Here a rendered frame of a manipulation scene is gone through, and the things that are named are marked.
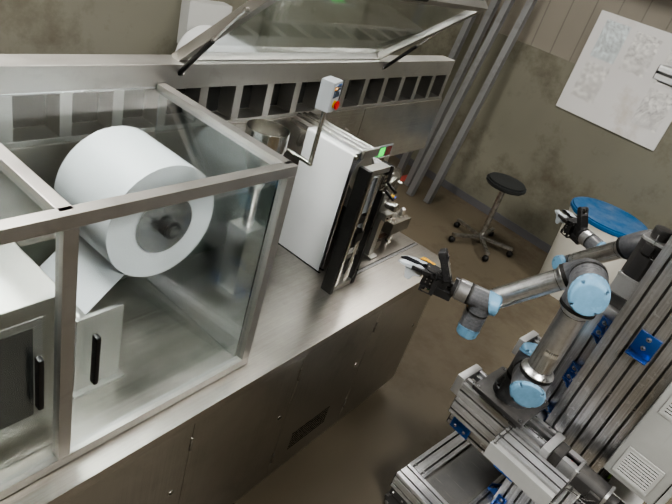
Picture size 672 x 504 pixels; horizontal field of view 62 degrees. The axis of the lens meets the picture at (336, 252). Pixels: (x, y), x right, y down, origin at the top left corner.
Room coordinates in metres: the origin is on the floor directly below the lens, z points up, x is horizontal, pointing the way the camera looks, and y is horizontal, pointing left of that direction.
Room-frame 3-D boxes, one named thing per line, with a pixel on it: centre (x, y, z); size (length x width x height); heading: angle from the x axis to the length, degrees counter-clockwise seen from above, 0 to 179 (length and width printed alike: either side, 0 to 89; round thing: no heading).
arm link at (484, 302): (1.62, -0.52, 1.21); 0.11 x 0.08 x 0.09; 77
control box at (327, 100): (1.80, 0.17, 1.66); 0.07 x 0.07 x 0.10; 76
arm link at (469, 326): (1.63, -0.52, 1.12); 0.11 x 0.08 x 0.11; 167
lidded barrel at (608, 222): (4.28, -1.97, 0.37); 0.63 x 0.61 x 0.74; 52
